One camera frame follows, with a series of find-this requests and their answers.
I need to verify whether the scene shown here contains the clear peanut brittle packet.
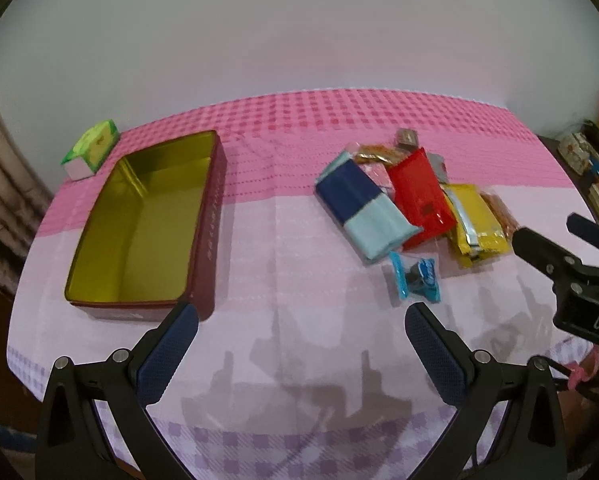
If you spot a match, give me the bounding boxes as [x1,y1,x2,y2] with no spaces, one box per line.
[481,192,520,240]

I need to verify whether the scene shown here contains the yellow snack packet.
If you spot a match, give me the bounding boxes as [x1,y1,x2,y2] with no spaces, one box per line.
[441,184,511,268]

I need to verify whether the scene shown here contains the small blue candy packet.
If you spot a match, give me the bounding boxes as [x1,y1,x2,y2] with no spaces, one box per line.
[388,252,441,304]

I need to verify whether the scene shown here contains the red snack packet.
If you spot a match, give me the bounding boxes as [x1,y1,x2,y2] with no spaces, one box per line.
[387,148,457,250]

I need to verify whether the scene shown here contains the grey sesame snack packet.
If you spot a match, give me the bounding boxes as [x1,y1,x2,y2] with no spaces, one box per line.
[426,153,449,184]

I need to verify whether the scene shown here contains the navy and teal snack pack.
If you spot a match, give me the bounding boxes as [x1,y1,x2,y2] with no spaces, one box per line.
[315,151,423,262]

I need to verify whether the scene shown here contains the small brown candy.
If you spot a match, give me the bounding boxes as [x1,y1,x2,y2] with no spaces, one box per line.
[396,128,420,153]

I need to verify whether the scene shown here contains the pink patterned snack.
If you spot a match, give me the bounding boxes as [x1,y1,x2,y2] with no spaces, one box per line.
[359,162,395,200]

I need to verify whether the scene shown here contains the clear bag fried snacks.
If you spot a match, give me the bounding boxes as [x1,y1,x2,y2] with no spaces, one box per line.
[346,143,409,167]

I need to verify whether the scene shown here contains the cluttered side shelf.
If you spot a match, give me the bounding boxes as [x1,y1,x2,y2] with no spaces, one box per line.
[553,89,599,233]

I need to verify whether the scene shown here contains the gold and maroon toffee tin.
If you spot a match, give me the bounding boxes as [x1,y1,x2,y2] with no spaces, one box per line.
[64,130,227,321]

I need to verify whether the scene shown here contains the pink checkered tablecloth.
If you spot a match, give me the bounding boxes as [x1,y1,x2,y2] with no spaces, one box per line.
[7,90,599,479]

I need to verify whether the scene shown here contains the beige patterned curtain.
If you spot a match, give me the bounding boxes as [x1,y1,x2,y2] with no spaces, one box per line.
[0,117,51,297]

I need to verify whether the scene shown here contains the green tissue box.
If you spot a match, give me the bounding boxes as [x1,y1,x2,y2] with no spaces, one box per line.
[61,119,121,181]

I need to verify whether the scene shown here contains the pink cable tie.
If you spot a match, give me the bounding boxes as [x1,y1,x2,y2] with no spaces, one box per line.
[546,344,599,391]

